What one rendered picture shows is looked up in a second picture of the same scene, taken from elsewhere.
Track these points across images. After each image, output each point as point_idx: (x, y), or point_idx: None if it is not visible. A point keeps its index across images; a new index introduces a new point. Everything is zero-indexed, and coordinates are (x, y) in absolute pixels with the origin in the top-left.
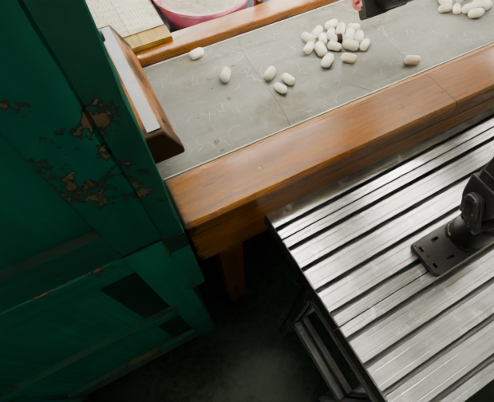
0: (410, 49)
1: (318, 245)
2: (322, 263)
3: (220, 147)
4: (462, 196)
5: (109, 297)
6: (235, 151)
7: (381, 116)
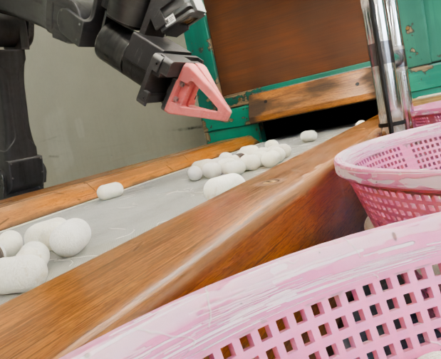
0: (117, 201)
1: None
2: None
3: None
4: (43, 179)
5: None
6: (234, 148)
7: (128, 167)
